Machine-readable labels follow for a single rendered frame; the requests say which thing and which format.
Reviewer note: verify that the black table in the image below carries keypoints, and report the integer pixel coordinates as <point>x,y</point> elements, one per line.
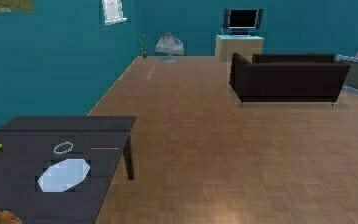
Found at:
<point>27,133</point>

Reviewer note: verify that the thin pink stick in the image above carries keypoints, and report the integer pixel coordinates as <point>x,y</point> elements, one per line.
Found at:
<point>104,148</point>

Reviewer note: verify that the pale wood cabinet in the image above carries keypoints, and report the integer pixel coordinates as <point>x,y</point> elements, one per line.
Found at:
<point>237,46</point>

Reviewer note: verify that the brown lumpy object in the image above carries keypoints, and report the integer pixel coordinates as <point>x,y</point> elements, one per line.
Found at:
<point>0,217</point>

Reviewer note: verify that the dark brown sofa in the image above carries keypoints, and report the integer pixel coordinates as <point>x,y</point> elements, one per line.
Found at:
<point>287,78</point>

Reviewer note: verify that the pale blue oval plate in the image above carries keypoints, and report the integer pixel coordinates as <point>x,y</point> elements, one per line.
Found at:
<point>64,175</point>

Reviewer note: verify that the green house plant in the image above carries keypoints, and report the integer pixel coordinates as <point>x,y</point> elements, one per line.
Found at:
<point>143,46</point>

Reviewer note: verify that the olive framed picture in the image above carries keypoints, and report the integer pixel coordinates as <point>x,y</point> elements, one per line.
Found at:
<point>8,5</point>

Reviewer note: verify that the black television set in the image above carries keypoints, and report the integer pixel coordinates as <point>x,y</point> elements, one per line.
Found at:
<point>243,19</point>

